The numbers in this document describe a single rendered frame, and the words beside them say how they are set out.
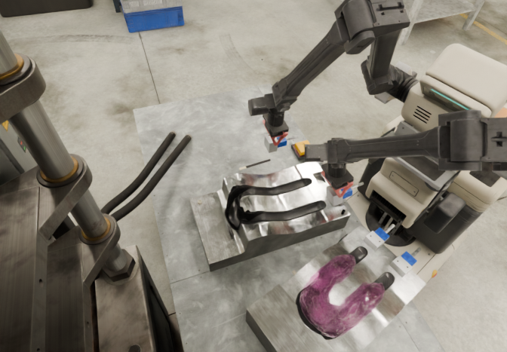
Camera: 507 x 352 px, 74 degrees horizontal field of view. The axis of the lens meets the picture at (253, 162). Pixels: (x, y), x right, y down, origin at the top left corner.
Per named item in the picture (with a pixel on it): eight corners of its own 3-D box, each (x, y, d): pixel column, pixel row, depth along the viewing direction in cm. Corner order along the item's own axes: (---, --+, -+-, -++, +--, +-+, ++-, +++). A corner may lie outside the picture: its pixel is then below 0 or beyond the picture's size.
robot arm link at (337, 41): (382, 37, 73) (368, -6, 75) (361, 36, 70) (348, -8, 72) (289, 113, 111) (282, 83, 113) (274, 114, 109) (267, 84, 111)
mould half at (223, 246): (311, 174, 138) (318, 151, 127) (344, 228, 122) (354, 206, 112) (191, 207, 125) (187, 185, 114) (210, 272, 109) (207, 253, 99)
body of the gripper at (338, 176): (336, 189, 106) (336, 172, 101) (320, 169, 114) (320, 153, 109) (354, 182, 107) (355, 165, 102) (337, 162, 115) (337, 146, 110)
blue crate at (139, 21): (177, 9, 398) (174, -10, 381) (185, 26, 373) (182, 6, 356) (124, 16, 382) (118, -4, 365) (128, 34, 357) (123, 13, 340)
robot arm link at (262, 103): (292, 105, 106) (286, 81, 108) (256, 111, 104) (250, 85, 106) (283, 118, 118) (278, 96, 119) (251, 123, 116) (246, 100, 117)
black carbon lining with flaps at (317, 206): (308, 179, 127) (312, 162, 120) (328, 212, 117) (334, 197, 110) (219, 203, 118) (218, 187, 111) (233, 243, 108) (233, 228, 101)
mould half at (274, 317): (357, 231, 121) (366, 215, 113) (419, 290, 108) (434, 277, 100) (245, 320, 100) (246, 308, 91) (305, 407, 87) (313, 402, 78)
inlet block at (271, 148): (294, 136, 136) (296, 127, 132) (299, 145, 133) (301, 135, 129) (264, 144, 133) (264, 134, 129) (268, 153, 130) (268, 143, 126)
